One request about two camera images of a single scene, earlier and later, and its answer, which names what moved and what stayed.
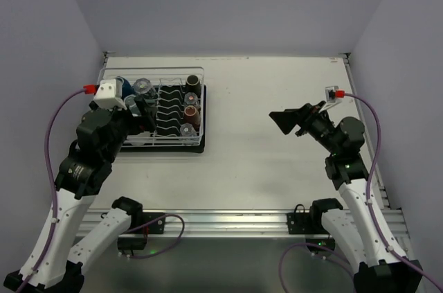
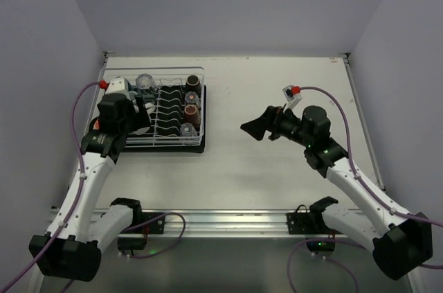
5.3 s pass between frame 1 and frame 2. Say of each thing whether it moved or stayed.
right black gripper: moved
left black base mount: stayed
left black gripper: stayed
